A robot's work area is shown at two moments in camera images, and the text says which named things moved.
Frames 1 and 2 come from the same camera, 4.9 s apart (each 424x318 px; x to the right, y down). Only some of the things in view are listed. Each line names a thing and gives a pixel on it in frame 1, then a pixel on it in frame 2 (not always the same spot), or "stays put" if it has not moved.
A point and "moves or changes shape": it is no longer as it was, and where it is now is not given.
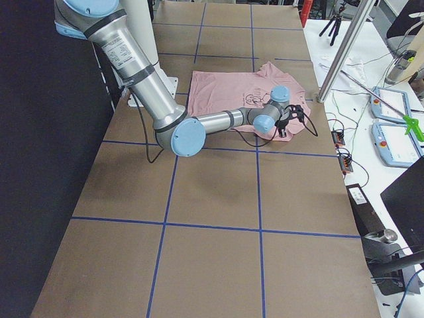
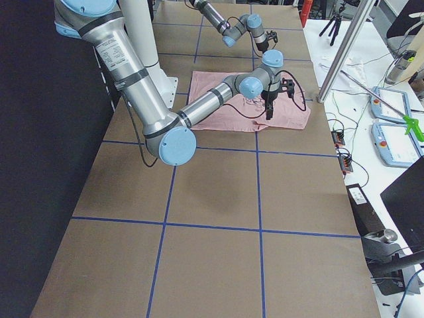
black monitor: x=404 y=199 stays put
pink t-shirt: x=227 y=91 moves or changes shape
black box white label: x=368 y=222 stays put
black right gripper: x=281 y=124 to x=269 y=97
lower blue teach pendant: x=397 y=145 stays put
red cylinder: x=305 y=9 stays put
